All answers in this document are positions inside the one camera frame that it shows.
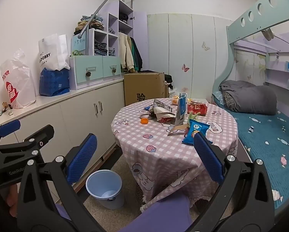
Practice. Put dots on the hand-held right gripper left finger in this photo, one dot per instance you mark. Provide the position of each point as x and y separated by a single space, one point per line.
83 159

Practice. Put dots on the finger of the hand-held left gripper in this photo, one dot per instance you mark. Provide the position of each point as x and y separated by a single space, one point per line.
39 135
9 127

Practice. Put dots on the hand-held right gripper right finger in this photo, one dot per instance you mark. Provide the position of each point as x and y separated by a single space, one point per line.
208 159

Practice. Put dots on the blue orange snack wrapper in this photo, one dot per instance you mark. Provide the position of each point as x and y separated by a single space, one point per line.
195 131

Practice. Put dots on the person's left hand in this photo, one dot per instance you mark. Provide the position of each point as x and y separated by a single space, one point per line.
12 197

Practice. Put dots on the long white cabinet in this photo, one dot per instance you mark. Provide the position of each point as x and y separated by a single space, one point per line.
74 116

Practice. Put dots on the pink checked tablecloth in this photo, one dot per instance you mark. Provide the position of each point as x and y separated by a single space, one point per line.
163 145

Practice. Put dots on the white plastic bag red print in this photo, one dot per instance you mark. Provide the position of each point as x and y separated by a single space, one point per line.
19 77

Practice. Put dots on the red snack bag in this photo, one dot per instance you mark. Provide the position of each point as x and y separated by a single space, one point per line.
197 108

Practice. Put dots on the blue patterned bag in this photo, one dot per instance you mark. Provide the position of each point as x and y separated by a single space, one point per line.
54 82

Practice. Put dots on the checked pillow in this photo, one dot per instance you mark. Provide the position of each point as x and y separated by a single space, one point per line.
219 99

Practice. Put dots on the orange white snack bag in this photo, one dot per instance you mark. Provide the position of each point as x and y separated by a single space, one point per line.
175 100

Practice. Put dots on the crumpled grey paper wrapper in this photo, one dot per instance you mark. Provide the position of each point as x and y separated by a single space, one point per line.
162 107

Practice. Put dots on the orange bottle cap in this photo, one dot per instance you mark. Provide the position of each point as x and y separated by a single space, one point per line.
144 120

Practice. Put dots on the purple clothing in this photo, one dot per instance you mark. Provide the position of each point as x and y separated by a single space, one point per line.
159 215

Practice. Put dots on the grey duvet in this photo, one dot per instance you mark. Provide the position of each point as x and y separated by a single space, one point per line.
250 96

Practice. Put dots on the small blue sachet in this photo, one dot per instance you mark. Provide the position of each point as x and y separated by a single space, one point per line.
148 107

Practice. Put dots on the wide mint drawer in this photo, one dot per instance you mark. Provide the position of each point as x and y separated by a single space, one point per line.
86 67

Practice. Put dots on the white paper bag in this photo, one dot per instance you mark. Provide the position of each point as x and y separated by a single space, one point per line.
51 53

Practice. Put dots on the dark clothes heap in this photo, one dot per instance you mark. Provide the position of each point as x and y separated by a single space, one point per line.
168 79

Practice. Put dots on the brown cardboard box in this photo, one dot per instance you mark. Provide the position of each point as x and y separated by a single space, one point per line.
142 87

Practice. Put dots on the narrow mint drawer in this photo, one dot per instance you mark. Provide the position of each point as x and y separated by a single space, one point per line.
110 65

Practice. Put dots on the light blue box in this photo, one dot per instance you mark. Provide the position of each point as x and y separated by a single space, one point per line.
79 44

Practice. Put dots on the folded jeans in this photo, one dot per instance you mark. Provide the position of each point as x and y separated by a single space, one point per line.
100 49

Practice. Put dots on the white wardrobe with butterfly stickers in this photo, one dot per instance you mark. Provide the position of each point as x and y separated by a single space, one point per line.
178 53

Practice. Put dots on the cream hanging jacket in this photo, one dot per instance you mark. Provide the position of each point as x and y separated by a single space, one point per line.
125 53

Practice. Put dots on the dark hanging jackets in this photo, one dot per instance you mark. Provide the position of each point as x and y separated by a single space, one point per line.
137 55

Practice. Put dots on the lilac cube shelf unit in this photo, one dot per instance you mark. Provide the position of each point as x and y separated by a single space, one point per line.
113 38

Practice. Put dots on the folded clothes pile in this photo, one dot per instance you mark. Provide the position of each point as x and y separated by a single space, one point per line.
90 24

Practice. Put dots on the grey metal handrail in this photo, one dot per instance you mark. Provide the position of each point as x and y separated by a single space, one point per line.
103 4

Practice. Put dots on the lilac bed wall shelf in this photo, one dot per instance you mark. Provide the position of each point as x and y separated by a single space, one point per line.
282 70

